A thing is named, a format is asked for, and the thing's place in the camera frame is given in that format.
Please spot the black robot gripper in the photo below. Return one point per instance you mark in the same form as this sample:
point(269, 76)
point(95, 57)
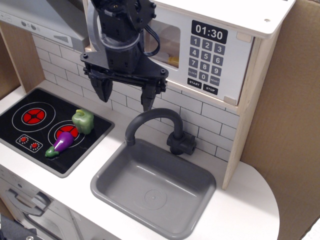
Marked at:
point(124, 62)

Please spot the white toy microwave door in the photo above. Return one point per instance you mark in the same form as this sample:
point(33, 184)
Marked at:
point(213, 59)

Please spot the yellow toy inside microwave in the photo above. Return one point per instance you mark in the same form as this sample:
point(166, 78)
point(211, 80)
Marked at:
point(173, 61)

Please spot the wooden microwave cabinet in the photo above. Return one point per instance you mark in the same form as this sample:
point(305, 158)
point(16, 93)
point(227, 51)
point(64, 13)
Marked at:
point(222, 129)

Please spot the green toy bell pepper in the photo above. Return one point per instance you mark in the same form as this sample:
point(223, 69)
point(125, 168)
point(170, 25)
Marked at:
point(83, 120)

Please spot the grey toy faucet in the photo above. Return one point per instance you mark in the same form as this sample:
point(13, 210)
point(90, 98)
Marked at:
point(178, 141)

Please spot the purple toy eggplant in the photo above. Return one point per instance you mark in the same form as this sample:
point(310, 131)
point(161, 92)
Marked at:
point(64, 141)

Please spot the grey range hood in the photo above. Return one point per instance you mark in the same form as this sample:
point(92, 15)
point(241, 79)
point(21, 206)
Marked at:
point(58, 20)

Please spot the grey plastic sink basin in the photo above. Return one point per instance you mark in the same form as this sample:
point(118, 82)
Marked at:
point(156, 188)

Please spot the white toy oven door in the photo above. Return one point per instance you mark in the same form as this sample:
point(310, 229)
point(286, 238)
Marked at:
point(55, 224)

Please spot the brown cardboard panel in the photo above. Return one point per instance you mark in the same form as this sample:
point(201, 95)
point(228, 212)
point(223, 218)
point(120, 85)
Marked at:
point(283, 143)

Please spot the grey oven door handle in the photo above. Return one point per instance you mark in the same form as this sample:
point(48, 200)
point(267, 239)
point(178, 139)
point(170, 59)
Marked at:
point(34, 206)

